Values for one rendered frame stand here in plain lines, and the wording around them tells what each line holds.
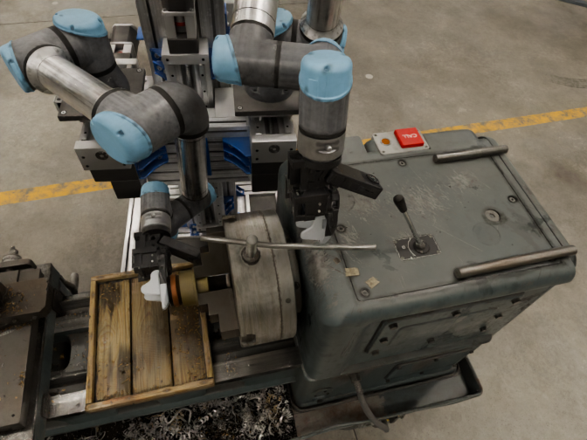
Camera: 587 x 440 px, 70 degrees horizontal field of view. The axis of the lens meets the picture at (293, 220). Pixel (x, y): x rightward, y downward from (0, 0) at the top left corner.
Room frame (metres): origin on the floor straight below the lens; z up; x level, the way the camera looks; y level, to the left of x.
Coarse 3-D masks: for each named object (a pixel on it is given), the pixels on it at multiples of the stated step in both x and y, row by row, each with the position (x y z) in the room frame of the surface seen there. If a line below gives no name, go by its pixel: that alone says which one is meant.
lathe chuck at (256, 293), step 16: (224, 224) 0.53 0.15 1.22; (240, 224) 0.53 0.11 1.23; (256, 224) 0.53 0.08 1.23; (240, 256) 0.45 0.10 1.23; (272, 256) 0.46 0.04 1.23; (240, 272) 0.41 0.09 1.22; (256, 272) 0.42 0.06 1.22; (272, 272) 0.42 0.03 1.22; (240, 288) 0.38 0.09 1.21; (256, 288) 0.39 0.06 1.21; (272, 288) 0.40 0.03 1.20; (240, 304) 0.36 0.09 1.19; (256, 304) 0.37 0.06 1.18; (272, 304) 0.37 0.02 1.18; (240, 320) 0.34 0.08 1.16; (256, 320) 0.34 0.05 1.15; (272, 320) 0.35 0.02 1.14; (256, 336) 0.33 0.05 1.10; (272, 336) 0.34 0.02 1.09
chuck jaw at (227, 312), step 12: (228, 288) 0.43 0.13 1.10; (204, 300) 0.40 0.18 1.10; (216, 300) 0.40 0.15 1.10; (228, 300) 0.40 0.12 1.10; (204, 312) 0.38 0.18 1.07; (216, 312) 0.37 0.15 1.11; (228, 312) 0.37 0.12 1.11; (228, 324) 0.35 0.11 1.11; (228, 336) 0.33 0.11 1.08; (240, 336) 0.33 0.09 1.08; (252, 336) 0.33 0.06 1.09
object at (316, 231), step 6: (324, 216) 0.46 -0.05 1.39; (318, 222) 0.45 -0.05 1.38; (324, 222) 0.45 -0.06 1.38; (312, 228) 0.44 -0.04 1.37; (318, 228) 0.45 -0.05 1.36; (324, 228) 0.45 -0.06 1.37; (300, 234) 0.44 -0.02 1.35; (306, 234) 0.44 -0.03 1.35; (312, 234) 0.44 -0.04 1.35; (318, 234) 0.45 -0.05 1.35; (324, 234) 0.44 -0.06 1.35; (324, 240) 0.44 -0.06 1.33
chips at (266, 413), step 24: (192, 408) 0.28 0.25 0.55; (216, 408) 0.28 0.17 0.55; (240, 408) 0.28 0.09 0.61; (264, 408) 0.30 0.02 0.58; (288, 408) 0.30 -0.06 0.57; (72, 432) 0.17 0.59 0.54; (96, 432) 0.18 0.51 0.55; (120, 432) 0.19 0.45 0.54; (144, 432) 0.19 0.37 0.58; (168, 432) 0.20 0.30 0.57; (192, 432) 0.20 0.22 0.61; (216, 432) 0.21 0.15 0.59; (240, 432) 0.22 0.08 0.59; (264, 432) 0.23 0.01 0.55; (288, 432) 0.24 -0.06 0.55
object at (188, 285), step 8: (184, 272) 0.45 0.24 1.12; (192, 272) 0.45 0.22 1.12; (168, 280) 0.43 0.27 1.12; (176, 280) 0.43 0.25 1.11; (184, 280) 0.43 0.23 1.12; (192, 280) 0.43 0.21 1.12; (200, 280) 0.44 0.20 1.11; (208, 280) 0.44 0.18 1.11; (168, 288) 0.41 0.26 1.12; (176, 288) 0.41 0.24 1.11; (184, 288) 0.41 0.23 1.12; (192, 288) 0.42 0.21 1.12; (200, 288) 0.42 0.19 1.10; (208, 288) 0.43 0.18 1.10; (176, 296) 0.40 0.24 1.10; (184, 296) 0.40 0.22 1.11; (192, 296) 0.40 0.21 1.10; (176, 304) 0.39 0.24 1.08; (184, 304) 0.39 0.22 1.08; (192, 304) 0.39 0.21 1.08
